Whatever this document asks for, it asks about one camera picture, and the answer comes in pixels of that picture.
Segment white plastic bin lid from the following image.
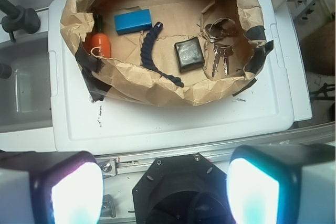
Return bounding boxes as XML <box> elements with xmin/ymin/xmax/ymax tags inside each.
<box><xmin>48</xmin><ymin>0</ymin><xmax>295</xmax><ymax>155</ymax></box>

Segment black square box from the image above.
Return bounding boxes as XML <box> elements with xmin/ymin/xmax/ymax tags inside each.
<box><xmin>174</xmin><ymin>37</ymin><xmax>205</xmax><ymax>73</ymax></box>

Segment silver keys on ring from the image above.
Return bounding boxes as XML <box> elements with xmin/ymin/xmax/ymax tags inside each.
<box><xmin>205</xmin><ymin>17</ymin><xmax>238</xmax><ymax>77</ymax></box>

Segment black octagonal mount plate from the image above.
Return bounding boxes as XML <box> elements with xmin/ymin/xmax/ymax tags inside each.
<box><xmin>132</xmin><ymin>153</ymin><xmax>235</xmax><ymax>223</ymax></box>

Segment dark navy rope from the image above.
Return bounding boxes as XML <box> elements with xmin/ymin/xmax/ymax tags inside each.
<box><xmin>139</xmin><ymin>21</ymin><xmax>185</xmax><ymax>88</ymax></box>

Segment orange hot sauce bottle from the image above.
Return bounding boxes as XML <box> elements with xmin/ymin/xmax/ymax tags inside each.
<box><xmin>91</xmin><ymin>14</ymin><xmax>111</xmax><ymax>58</ymax></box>

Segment aluminium extrusion rail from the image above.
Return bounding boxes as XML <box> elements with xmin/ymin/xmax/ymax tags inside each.
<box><xmin>96</xmin><ymin>122</ymin><xmax>335</xmax><ymax>178</ymax></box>

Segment blue rectangular block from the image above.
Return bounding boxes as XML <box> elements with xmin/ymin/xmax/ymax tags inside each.
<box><xmin>114</xmin><ymin>9</ymin><xmax>152</xmax><ymax>35</ymax></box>

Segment crumpled brown paper bag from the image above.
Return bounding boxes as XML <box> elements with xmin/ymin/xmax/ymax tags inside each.
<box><xmin>60</xmin><ymin>0</ymin><xmax>274</xmax><ymax>107</ymax></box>

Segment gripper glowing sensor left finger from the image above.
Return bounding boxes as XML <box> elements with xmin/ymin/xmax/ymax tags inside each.
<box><xmin>1</xmin><ymin>151</ymin><xmax>103</xmax><ymax>223</ymax></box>

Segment dark grey clamp knob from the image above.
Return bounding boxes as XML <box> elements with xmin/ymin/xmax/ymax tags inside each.
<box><xmin>1</xmin><ymin>0</ymin><xmax>40</xmax><ymax>42</ymax></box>

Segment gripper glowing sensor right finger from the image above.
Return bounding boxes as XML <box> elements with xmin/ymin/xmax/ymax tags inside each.
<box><xmin>226</xmin><ymin>144</ymin><xmax>335</xmax><ymax>223</ymax></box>

